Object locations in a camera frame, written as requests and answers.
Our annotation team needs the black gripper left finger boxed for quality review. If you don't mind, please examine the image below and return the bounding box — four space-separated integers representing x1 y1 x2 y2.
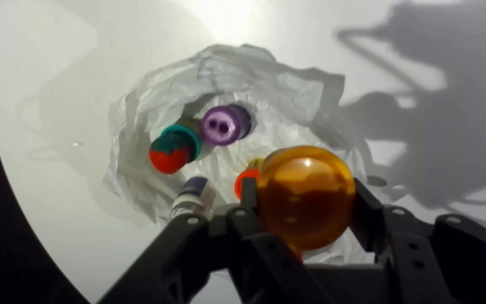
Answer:
96 177 337 304

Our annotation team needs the small tub orange lid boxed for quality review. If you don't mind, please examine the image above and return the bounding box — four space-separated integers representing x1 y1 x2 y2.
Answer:
232 158 265 202

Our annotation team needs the yellow tub yellow lid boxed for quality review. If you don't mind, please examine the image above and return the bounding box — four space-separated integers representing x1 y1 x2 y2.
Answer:
253 143 359 253

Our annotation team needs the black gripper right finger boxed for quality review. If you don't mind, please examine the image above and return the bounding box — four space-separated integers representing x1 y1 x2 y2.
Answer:
347 177 486 304

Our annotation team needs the white plastic bag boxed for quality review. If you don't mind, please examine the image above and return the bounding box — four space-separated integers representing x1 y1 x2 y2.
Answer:
104 41 403 266

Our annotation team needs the small tub purple lid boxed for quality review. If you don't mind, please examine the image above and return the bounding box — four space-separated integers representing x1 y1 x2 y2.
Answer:
199 102 254 148

